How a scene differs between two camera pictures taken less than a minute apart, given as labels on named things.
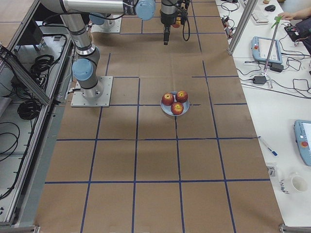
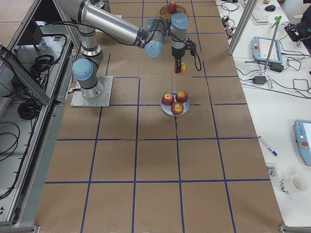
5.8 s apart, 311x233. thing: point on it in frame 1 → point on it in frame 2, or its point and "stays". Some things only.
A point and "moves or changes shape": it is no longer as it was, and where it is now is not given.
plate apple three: (177, 108) stays
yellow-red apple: (178, 22) moves or changes shape
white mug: (292, 183) stays
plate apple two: (181, 96) stays
